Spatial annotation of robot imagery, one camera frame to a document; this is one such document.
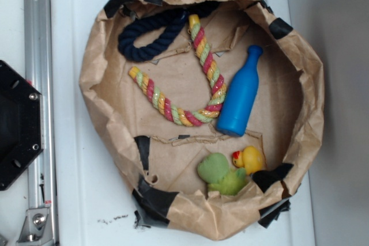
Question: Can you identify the green plush animal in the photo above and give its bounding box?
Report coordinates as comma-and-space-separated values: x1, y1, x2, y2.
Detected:
197, 153, 248, 196

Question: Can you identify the brown paper bag bin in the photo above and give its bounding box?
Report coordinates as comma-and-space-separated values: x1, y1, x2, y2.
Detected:
79, 0, 325, 240

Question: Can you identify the blue plastic bottle toy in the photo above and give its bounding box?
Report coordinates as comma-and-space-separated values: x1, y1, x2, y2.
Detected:
216, 45, 263, 137

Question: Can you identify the yellow rubber duck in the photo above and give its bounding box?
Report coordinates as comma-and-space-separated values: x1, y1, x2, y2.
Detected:
232, 146, 266, 175

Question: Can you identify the multicolour twisted rope toy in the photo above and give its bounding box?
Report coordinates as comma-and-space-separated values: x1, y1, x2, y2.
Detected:
129, 14, 227, 127

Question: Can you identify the navy blue rope toy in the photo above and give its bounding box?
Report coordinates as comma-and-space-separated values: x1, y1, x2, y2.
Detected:
118, 1, 219, 62

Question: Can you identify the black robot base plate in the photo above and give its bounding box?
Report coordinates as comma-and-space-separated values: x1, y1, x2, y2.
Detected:
1, 60, 43, 191

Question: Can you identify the aluminium frame rail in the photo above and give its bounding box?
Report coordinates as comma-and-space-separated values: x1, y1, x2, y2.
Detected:
24, 0, 59, 245

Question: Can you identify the metal corner bracket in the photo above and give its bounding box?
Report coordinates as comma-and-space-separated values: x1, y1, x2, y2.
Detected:
16, 207, 55, 245

